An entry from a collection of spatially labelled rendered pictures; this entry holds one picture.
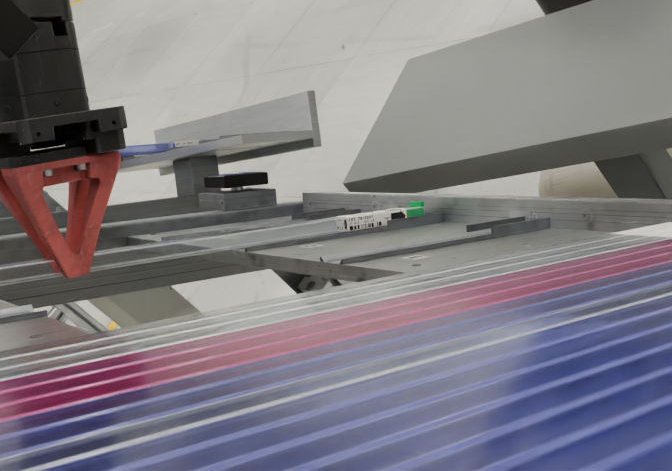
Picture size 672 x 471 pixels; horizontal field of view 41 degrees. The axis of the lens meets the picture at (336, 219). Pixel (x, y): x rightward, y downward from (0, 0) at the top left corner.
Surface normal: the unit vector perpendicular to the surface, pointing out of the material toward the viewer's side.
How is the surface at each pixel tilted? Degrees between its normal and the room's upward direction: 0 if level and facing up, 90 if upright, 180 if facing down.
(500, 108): 0
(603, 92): 0
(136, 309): 90
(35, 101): 77
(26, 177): 107
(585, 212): 46
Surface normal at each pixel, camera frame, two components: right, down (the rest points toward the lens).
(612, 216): -0.79, 0.11
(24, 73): 0.10, 0.15
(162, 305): 0.67, -0.06
